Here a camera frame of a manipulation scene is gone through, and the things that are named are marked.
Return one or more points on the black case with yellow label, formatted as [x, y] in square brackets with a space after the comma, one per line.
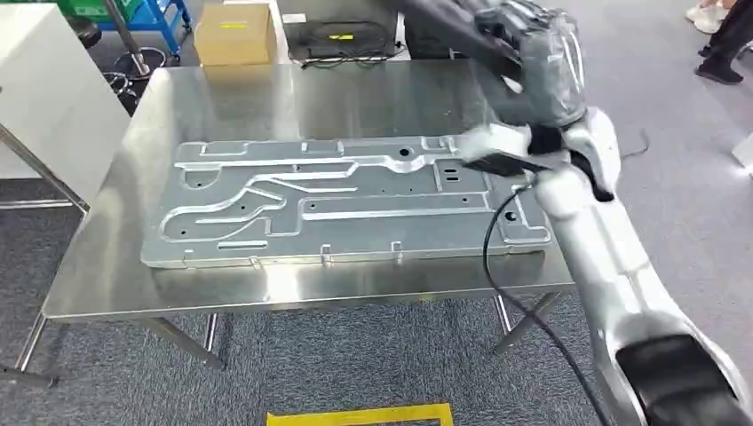
[341, 38]

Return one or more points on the person in white shoes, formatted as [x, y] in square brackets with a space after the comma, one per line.
[709, 16]

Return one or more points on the black plastic panel with cutouts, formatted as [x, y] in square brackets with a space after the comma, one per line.
[447, 26]

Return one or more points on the brown cardboard box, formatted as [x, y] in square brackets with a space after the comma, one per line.
[235, 35]

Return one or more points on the stainless steel table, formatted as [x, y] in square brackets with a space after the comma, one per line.
[194, 100]

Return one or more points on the white cabinet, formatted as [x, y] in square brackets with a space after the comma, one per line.
[53, 100]

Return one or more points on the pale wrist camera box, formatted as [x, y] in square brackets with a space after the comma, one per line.
[500, 150]

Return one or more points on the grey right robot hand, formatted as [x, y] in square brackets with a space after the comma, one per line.
[550, 70]

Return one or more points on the green plastic crate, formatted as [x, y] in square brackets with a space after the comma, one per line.
[88, 7]

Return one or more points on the large stamped metal plate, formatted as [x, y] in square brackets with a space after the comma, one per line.
[353, 229]

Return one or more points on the white object on floor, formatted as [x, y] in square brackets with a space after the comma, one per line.
[744, 154]

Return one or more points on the grey metal frame bar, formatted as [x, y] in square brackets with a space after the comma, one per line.
[41, 170]

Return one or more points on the small blue trolley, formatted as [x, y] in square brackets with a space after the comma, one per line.
[162, 17]

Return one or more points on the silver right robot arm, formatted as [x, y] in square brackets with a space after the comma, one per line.
[618, 264]

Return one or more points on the person in black shoes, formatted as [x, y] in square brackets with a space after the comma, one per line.
[726, 41]

